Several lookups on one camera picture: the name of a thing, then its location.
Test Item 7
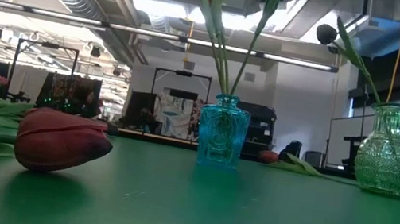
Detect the dark red artificial tulip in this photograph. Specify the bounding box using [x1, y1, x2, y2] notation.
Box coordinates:
[254, 148, 361, 185]
[0, 95, 119, 183]

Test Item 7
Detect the white patterned cloth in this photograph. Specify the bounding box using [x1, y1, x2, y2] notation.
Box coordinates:
[149, 86, 196, 141]

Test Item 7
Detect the green glass vase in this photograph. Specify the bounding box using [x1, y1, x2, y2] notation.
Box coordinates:
[349, 97, 400, 200]

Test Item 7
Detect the long LED light bar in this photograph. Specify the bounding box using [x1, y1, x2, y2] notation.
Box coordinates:
[0, 0, 342, 75]

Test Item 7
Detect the black cabinet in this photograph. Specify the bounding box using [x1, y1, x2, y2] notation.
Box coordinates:
[231, 101, 280, 160]

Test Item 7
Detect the gray bin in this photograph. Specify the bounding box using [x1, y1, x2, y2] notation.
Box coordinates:
[301, 149, 324, 169]

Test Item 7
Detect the black chair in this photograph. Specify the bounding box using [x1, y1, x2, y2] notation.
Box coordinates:
[278, 137, 305, 164]

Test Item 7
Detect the whiteboard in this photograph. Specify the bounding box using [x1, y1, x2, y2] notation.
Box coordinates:
[323, 107, 377, 175]

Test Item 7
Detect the black artificial tulip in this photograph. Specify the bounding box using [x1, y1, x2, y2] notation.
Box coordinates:
[306, 13, 395, 105]

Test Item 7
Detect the blue glass vase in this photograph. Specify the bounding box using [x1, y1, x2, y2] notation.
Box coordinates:
[191, 90, 254, 172]

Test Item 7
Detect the black station frame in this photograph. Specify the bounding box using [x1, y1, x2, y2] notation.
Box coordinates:
[6, 37, 81, 110]
[144, 65, 214, 140]

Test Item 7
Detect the green table mat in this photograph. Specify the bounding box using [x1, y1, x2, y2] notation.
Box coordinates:
[0, 118, 400, 224]

